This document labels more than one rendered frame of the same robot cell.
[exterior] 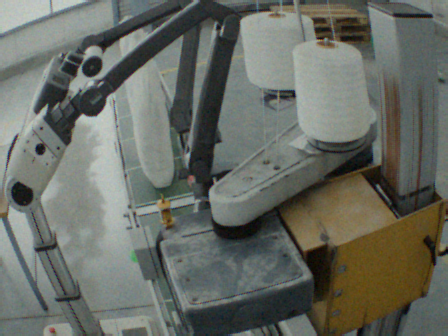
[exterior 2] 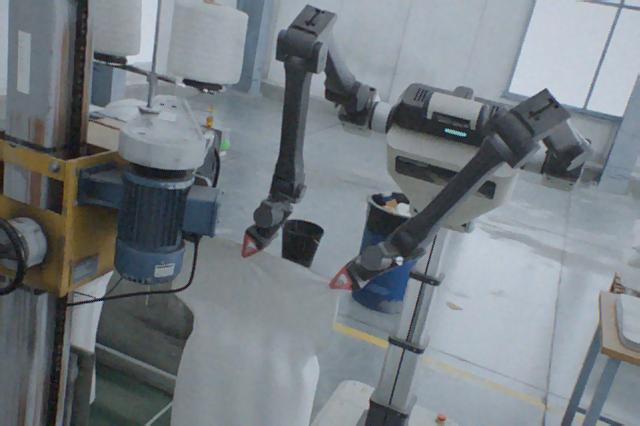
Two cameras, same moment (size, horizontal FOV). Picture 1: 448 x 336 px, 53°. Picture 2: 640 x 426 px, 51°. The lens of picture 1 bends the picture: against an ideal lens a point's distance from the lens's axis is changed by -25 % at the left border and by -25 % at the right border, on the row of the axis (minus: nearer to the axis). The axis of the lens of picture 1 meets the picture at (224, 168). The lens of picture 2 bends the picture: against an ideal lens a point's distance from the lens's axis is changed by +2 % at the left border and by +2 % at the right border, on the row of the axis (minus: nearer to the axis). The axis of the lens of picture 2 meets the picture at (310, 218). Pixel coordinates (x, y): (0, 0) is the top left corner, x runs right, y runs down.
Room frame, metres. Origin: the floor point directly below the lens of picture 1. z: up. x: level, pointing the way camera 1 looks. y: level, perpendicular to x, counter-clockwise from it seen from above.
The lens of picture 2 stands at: (2.12, -1.32, 1.77)
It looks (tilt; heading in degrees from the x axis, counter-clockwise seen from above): 19 degrees down; 119
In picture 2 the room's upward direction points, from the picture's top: 12 degrees clockwise
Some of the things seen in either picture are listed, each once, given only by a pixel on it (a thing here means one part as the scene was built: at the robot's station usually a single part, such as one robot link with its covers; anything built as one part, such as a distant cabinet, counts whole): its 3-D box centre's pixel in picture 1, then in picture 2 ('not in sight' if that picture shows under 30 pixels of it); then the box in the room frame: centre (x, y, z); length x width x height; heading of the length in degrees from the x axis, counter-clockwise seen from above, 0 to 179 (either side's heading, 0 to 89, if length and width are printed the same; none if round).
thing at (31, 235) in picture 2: not in sight; (17, 243); (0.97, -0.50, 1.14); 0.11 x 0.06 x 0.11; 11
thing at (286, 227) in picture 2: not in sight; (299, 244); (0.07, 2.26, 0.13); 0.30 x 0.30 x 0.26
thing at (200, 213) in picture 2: not in sight; (202, 214); (1.24, -0.24, 1.25); 0.10 x 0.08 x 0.12; 126
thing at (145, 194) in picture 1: (146, 127); not in sight; (3.65, 0.49, 0.33); 2.21 x 0.39 x 0.09; 11
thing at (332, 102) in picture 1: (333, 85); (111, 16); (0.86, -0.20, 1.61); 0.15 x 0.14 x 0.17; 11
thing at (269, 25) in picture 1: (281, 47); (207, 42); (1.12, -0.16, 1.61); 0.17 x 0.17 x 0.17
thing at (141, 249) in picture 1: (146, 254); (213, 141); (0.90, 0.18, 1.28); 0.08 x 0.05 x 0.09; 11
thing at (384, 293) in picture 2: not in sight; (393, 252); (0.72, 2.29, 0.32); 0.51 x 0.48 x 0.65; 101
